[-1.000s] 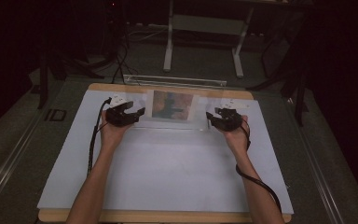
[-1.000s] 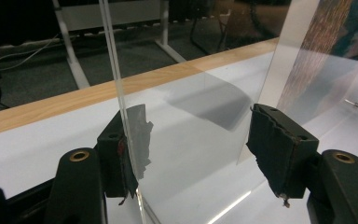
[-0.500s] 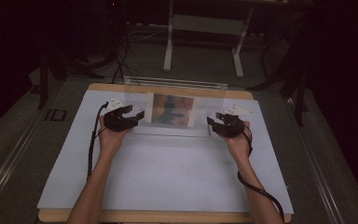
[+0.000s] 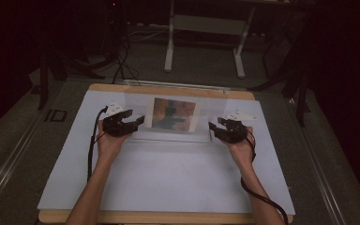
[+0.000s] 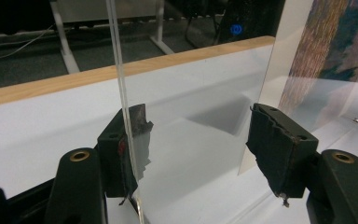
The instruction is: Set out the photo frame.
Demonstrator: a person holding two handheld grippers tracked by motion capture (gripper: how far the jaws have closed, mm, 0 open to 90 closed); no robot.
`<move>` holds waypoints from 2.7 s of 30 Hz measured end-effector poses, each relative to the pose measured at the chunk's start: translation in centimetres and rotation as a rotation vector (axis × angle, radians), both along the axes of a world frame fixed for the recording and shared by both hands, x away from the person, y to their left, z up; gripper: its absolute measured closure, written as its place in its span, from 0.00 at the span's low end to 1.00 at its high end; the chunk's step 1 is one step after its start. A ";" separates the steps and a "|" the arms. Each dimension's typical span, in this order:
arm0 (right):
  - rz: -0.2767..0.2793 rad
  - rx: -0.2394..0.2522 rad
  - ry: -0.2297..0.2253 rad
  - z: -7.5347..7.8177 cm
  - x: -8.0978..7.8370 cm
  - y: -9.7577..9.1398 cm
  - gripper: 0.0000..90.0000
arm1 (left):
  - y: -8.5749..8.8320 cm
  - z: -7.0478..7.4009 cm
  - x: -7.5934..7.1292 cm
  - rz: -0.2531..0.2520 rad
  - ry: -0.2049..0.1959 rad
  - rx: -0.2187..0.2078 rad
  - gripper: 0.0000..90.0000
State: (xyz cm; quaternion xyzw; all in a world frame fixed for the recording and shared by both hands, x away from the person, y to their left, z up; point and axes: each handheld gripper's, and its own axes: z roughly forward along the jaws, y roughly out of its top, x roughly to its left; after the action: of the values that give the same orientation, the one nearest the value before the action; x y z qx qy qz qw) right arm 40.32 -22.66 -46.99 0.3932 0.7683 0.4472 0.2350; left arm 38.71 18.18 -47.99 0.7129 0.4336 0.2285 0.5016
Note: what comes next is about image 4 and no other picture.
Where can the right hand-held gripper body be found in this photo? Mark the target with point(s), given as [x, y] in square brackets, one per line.
[236, 131]

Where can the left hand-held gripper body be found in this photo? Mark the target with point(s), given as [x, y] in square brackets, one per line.
[115, 126]

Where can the clear acrylic photo frame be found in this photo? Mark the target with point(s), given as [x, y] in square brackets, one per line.
[137, 103]

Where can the printed photo card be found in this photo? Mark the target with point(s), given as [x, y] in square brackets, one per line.
[173, 114]

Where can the person's left hand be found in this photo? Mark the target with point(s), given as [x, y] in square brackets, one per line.
[111, 145]

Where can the person's right hand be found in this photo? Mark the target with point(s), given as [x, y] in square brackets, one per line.
[242, 153]

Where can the light blue table mat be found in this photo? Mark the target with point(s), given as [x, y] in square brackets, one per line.
[168, 178]

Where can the black metal stand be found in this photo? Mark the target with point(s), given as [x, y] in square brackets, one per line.
[301, 93]
[43, 84]

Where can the metal floor rail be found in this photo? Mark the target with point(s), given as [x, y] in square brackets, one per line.
[9, 162]
[320, 168]
[156, 83]

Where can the black floor bracket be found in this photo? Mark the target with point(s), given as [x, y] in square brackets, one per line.
[56, 115]

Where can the white metal desk frame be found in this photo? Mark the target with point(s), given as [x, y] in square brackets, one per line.
[206, 25]

